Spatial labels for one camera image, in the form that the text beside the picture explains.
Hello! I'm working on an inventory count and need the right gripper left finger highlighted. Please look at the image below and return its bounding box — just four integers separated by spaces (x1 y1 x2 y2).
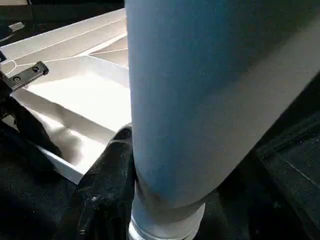
55 125 136 240

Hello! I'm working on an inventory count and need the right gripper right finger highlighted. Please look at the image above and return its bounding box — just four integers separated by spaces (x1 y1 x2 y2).
200 170 281 240

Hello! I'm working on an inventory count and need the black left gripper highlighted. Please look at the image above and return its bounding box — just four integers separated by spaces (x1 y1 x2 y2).
0 61 63 160

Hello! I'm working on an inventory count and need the white plastic table top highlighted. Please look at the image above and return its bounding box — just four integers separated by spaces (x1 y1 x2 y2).
0 7 133 186

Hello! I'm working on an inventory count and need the white plastic table leg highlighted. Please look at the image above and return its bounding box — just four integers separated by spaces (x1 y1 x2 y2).
124 0 320 240

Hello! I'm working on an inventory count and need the black work mat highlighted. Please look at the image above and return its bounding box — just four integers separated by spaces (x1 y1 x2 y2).
0 85 320 240

